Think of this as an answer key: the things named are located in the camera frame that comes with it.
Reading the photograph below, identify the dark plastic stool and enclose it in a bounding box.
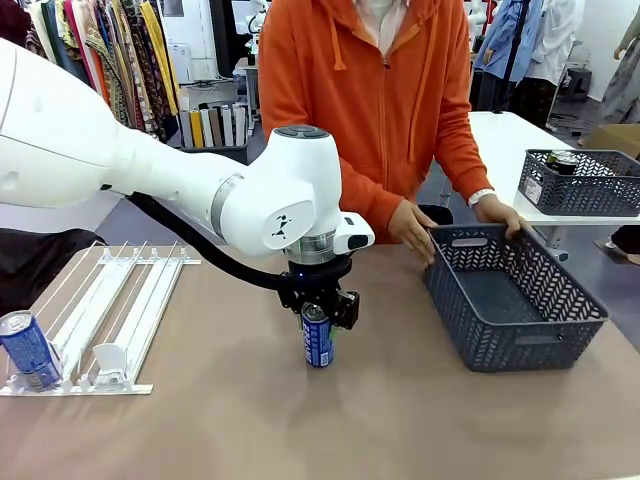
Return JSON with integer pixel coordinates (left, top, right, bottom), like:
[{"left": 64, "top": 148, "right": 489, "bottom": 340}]
[{"left": 559, "top": 67, "right": 594, "bottom": 104}]

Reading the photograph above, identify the teal hanging garment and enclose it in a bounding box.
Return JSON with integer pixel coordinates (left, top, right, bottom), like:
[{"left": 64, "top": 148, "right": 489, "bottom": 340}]
[{"left": 42, "top": 0, "right": 94, "bottom": 86}]

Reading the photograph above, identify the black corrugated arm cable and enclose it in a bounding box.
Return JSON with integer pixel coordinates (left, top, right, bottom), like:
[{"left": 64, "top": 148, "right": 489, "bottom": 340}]
[{"left": 127, "top": 192, "right": 294, "bottom": 292}]

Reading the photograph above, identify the person's left hand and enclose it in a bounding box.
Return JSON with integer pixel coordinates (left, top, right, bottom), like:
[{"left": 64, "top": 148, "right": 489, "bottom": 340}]
[{"left": 473, "top": 192, "right": 535, "bottom": 242}]

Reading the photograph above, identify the brown material roll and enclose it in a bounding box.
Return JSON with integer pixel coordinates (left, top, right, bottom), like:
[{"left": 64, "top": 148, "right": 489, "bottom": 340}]
[{"left": 209, "top": 107, "right": 224, "bottom": 148}]

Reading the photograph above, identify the brown cardboard box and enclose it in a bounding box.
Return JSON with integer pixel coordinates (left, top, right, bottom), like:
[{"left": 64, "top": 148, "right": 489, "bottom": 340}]
[{"left": 582, "top": 123, "right": 640, "bottom": 152}]

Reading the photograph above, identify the small white appliance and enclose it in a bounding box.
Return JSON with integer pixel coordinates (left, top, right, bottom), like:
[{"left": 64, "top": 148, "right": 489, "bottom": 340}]
[{"left": 169, "top": 42, "right": 194, "bottom": 85}]

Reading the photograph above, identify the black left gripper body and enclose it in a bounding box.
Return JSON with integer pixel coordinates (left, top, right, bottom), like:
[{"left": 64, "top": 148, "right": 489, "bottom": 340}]
[{"left": 278, "top": 257, "right": 354, "bottom": 315}]

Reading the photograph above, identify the grey woven plastic basket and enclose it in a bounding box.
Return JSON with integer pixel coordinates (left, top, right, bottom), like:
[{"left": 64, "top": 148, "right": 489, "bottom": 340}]
[
  {"left": 423, "top": 223, "right": 611, "bottom": 374},
  {"left": 517, "top": 148, "right": 640, "bottom": 217}
]

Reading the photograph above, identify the yellow hanging garment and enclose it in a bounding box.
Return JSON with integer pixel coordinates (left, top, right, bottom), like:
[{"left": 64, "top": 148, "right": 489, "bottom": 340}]
[{"left": 139, "top": 0, "right": 180, "bottom": 116}]

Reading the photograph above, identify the white side table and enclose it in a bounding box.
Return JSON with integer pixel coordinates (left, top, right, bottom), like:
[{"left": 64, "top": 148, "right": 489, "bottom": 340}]
[{"left": 467, "top": 110, "right": 640, "bottom": 264}]

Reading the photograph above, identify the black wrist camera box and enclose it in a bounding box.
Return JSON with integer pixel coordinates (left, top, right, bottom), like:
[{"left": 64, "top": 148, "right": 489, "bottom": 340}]
[{"left": 335, "top": 289, "right": 361, "bottom": 330}]

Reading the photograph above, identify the black stand pole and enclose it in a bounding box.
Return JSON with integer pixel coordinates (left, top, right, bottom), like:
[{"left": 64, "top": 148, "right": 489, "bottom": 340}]
[{"left": 492, "top": 0, "right": 531, "bottom": 115}]

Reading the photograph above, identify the person's right hand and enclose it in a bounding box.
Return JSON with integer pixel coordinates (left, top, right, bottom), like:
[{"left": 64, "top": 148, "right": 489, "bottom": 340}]
[{"left": 387, "top": 199, "right": 439, "bottom": 267}]

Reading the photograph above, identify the black fabric cover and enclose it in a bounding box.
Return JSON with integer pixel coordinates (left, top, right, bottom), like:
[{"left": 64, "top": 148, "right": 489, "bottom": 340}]
[{"left": 0, "top": 228, "right": 107, "bottom": 317}]

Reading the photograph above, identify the white hanging shirt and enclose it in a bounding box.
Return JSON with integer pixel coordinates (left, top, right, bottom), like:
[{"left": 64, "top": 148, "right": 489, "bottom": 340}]
[{"left": 524, "top": 0, "right": 579, "bottom": 84}]

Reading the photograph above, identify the white wire can dispenser rack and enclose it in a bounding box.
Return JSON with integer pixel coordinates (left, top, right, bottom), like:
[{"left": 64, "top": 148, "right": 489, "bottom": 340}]
[{"left": 0, "top": 239, "right": 203, "bottom": 397}]

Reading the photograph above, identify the black round waste bin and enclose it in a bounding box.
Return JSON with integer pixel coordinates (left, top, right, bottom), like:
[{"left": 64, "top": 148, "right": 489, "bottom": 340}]
[{"left": 417, "top": 203, "right": 454, "bottom": 227}]

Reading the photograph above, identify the person in orange hoodie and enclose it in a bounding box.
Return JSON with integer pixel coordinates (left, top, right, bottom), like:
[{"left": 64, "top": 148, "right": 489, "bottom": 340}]
[{"left": 257, "top": 0, "right": 496, "bottom": 244}]

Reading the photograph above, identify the person's left forearm orange sleeve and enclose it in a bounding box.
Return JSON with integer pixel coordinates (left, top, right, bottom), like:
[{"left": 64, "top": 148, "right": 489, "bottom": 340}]
[{"left": 433, "top": 129, "right": 496, "bottom": 206}]

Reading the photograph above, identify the person's right forearm orange sleeve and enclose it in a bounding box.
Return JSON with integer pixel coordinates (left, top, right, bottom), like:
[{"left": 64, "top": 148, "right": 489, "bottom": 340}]
[{"left": 339, "top": 149, "right": 407, "bottom": 242}]

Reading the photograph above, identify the patterned hanging garment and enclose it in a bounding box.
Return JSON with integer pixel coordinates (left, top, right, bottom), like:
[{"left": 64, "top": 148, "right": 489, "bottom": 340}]
[{"left": 84, "top": 0, "right": 154, "bottom": 136}]

